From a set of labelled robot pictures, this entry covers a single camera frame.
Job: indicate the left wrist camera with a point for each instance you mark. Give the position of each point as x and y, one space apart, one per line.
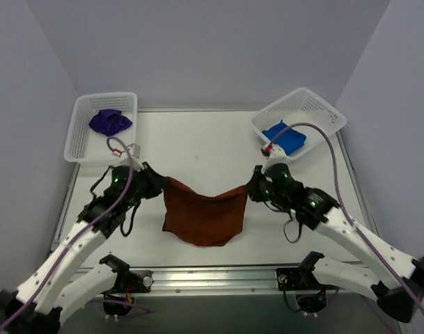
130 157

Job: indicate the brown towel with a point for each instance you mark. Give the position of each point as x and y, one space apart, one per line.
202 220

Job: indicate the purple towel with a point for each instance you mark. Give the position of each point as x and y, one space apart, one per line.
109 122

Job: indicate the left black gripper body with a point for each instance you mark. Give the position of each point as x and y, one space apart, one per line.
150 179

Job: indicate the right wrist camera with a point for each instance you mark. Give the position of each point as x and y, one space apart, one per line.
274 154

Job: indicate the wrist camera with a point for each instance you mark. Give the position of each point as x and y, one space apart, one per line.
274 154
130 157

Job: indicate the white plastic basket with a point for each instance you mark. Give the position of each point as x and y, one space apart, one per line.
89 148
299 107

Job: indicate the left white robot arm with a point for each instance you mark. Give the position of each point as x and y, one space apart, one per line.
95 224

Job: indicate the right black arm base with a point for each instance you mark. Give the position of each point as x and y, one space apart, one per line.
313 297

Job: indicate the left white plastic basket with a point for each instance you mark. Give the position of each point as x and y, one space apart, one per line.
89 148

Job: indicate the aluminium front rail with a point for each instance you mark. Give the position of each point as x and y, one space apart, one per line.
205 282

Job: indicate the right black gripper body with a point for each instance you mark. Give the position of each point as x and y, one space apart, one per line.
257 186

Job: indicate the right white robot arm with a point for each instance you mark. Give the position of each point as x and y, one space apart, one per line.
392 279

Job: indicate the bright blue towel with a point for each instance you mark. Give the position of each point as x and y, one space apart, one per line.
290 141

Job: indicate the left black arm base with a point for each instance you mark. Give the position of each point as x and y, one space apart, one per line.
121 288

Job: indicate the right white plastic basket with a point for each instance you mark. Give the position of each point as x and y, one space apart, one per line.
299 107

